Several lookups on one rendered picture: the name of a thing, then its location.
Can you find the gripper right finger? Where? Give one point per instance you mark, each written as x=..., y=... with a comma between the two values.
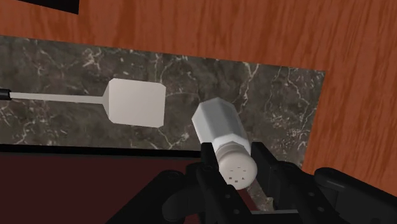
x=297, y=189

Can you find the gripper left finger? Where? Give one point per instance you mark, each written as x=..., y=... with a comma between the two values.
x=214, y=189

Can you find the white salt shaker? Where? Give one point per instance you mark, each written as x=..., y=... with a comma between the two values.
x=224, y=141

